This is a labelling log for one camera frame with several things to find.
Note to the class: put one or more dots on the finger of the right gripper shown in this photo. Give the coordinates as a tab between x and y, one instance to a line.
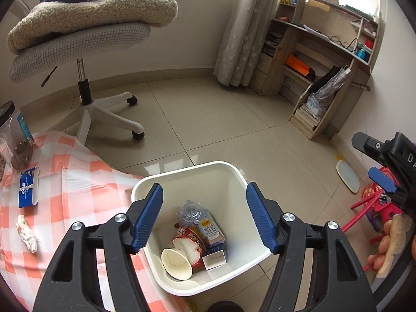
384	178

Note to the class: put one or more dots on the white tissue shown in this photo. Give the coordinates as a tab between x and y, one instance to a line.
26	234

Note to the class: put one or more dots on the clear jar with chestnuts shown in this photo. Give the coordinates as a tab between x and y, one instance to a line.
16	139

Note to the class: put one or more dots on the small blue snack box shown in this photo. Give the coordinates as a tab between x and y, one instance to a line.
28	188

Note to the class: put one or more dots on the white oval scale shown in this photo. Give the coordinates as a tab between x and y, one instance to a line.
348	176

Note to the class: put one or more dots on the nut jar purple label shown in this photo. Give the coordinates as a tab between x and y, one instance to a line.
2	160

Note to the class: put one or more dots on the clear plastic water bottle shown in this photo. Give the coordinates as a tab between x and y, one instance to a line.
190	214

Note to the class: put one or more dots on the checkered orange white tablecloth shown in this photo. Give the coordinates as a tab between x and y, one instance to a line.
74	185

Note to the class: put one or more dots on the beige fleece blanket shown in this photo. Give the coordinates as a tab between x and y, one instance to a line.
48	18

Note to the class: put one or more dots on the wooden desk shelf unit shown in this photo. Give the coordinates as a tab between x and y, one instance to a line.
306	42

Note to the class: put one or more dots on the white trash bin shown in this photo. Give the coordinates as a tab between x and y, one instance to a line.
221	189

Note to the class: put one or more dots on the red plastic stool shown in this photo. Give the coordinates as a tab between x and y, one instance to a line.
376	206

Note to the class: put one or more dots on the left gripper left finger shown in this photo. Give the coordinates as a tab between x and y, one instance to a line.
71	281

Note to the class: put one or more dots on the white paper cup green leaves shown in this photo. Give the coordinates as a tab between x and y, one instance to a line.
176	264

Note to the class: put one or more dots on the dark blue carton box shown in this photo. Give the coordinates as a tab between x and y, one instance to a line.
215	256

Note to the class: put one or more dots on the right beige curtain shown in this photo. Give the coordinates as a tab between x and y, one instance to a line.
243	41

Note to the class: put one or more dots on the milk carton light blue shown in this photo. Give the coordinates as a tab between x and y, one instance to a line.
210	231

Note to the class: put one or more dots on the right hand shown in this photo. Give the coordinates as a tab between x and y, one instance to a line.
391	245

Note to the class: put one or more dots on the red noodle package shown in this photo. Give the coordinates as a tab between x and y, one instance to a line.
189	242

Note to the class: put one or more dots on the grey office chair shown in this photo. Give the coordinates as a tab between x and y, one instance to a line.
55	50

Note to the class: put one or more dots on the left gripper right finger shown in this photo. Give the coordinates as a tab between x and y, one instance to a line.
338	282

